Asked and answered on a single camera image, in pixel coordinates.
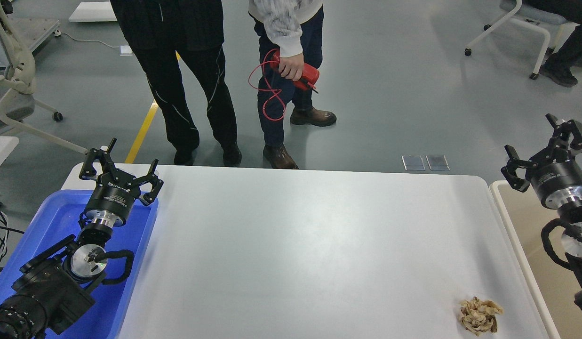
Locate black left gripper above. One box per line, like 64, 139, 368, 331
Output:
79, 138, 164, 227

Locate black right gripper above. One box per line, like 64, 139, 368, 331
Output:
501, 113, 582, 210

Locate brown paper ball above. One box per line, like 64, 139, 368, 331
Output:
458, 297, 504, 336

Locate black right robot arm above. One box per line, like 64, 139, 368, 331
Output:
500, 114, 582, 311

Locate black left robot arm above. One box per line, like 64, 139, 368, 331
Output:
0, 141, 163, 339

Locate hand of jeans person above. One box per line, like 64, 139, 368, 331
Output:
279, 53, 304, 81

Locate blue plastic bin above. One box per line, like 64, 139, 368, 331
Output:
0, 190, 159, 339

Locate right metal floor plate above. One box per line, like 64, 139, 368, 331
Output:
426, 154, 450, 171

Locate metal floor plate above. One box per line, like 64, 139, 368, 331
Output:
426, 154, 450, 171
402, 155, 426, 171

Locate seated person black shoes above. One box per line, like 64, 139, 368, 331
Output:
527, 0, 582, 87

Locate white office chair right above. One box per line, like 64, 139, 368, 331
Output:
463, 0, 575, 80

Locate white office chair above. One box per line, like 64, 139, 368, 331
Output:
463, 0, 575, 80
0, 3, 88, 155

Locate beige plastic bin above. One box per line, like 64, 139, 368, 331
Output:
489, 180, 582, 339

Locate left metal floor plate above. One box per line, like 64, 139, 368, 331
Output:
402, 155, 426, 171

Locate white floor power adapter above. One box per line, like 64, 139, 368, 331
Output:
119, 45, 134, 57

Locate person in black tracksuit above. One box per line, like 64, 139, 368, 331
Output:
110, 0, 242, 168

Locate white office chair left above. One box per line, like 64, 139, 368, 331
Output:
0, 3, 88, 155

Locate white flat board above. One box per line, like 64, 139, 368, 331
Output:
68, 1, 117, 22

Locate red handheld tool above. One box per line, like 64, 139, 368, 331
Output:
270, 49, 319, 94

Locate person in blue jeans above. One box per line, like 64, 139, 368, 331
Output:
248, 0, 337, 170

